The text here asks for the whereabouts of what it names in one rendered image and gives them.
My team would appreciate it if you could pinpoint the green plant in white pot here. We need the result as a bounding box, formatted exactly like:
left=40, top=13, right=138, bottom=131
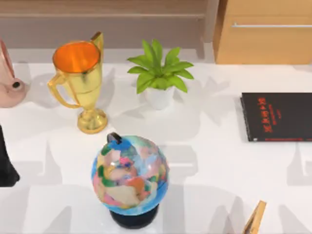
left=126, top=39, right=195, bottom=110

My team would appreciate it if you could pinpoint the colourful globe on black base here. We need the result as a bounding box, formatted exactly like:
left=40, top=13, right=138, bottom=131
left=91, top=132, right=170, bottom=229

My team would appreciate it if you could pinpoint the gold trophy cup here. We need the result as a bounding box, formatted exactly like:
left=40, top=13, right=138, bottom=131
left=47, top=31, right=108, bottom=134

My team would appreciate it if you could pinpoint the black book with red lettering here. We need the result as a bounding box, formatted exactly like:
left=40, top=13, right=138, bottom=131
left=240, top=92, right=312, bottom=142

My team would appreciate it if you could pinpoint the wooden cupboard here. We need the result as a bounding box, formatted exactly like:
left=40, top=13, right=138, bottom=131
left=213, top=0, right=312, bottom=65

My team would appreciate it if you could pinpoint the pink watering can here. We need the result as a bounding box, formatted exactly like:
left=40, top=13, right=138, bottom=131
left=0, top=39, right=26, bottom=108

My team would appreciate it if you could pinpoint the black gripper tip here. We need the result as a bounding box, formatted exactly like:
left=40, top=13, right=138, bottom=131
left=0, top=125, right=20, bottom=188

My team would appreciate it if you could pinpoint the long metal handle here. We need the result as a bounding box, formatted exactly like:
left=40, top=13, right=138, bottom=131
left=231, top=22, right=312, bottom=28

